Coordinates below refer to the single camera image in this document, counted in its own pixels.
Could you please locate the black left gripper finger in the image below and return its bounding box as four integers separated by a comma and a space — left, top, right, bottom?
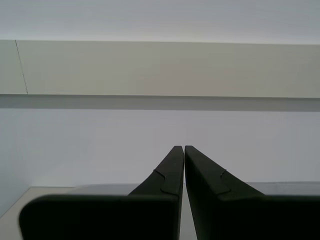
18, 145, 185, 240
184, 145, 320, 240

